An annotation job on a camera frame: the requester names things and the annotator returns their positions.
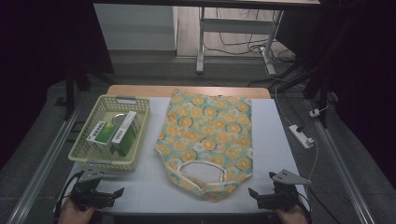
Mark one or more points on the pale yellow plastic basket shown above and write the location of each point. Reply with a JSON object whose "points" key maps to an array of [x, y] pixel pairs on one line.
{"points": [[81, 149]]}

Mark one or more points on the person's left hand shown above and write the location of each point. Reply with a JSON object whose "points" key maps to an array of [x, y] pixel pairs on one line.
{"points": [[73, 216]]}

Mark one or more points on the round silver tin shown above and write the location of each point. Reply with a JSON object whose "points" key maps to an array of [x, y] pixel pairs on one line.
{"points": [[118, 118]]}

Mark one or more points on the white panel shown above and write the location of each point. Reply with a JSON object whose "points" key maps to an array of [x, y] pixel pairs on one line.
{"points": [[134, 28]]}

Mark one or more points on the person's right hand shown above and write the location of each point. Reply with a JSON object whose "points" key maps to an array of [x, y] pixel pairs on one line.
{"points": [[292, 217]]}

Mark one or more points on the white desk frame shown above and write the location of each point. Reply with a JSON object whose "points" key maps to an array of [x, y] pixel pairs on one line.
{"points": [[236, 26]]}

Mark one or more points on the white power strip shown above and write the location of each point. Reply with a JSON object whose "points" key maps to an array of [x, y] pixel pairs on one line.
{"points": [[300, 135]]}

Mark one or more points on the black metal stand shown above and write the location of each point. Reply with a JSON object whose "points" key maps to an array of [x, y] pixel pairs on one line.
{"points": [[322, 93], [70, 93]]}

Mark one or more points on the green and white box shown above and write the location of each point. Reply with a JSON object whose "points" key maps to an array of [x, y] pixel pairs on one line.
{"points": [[126, 133], [99, 137]]}

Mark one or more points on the aluminium rail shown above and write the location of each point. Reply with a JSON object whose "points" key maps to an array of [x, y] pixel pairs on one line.
{"points": [[43, 165], [342, 165]]}

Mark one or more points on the fruit-patterned tablecloth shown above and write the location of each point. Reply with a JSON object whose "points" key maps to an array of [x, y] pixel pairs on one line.
{"points": [[205, 137]]}

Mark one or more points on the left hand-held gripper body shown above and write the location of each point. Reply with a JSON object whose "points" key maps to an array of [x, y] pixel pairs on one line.
{"points": [[85, 193]]}

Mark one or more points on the small white adapter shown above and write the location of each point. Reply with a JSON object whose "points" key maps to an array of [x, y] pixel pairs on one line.
{"points": [[314, 113]]}

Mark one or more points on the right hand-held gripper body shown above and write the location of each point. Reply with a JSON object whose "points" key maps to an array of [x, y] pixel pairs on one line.
{"points": [[281, 197]]}

